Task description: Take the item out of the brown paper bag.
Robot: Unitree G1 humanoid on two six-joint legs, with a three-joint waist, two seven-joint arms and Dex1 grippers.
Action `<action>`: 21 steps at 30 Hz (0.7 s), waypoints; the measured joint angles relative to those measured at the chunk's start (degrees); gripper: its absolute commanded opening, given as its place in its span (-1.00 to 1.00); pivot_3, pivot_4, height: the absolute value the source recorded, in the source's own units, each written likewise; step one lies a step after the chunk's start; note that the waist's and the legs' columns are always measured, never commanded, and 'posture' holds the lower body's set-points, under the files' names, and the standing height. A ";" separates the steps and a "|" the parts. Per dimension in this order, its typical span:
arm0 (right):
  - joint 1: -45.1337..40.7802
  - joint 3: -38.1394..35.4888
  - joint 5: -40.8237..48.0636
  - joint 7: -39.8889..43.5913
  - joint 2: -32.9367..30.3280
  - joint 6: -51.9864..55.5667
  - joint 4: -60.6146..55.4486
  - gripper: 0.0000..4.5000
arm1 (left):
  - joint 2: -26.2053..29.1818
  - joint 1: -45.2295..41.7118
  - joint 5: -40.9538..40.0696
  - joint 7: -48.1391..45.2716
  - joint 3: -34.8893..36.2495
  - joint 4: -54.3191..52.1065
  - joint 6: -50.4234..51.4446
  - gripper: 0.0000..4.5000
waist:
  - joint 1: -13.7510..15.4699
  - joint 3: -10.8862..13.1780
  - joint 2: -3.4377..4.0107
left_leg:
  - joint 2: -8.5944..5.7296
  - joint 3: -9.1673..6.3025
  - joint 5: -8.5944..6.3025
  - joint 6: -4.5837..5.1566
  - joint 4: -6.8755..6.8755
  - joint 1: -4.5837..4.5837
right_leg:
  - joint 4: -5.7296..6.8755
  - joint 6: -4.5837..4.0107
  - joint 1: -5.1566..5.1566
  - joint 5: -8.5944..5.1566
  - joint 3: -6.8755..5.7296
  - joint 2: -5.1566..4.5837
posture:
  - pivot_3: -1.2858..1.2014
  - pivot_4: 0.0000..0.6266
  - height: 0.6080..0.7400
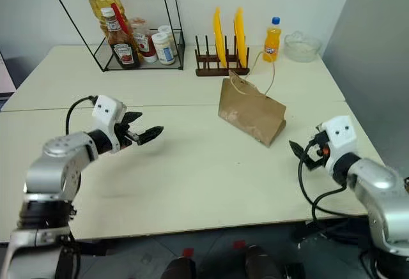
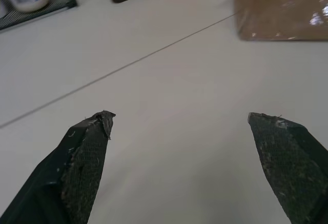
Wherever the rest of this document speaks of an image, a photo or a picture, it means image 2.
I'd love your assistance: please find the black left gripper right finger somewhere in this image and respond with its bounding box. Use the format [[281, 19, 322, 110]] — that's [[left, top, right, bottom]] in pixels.
[[247, 112, 328, 224]]

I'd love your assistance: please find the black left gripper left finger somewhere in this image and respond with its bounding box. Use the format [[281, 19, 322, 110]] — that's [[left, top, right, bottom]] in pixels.
[[0, 110, 116, 224]]

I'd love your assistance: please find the black wire mesh basket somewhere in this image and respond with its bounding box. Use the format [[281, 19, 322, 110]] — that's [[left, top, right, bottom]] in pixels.
[[0, 0, 78, 31]]

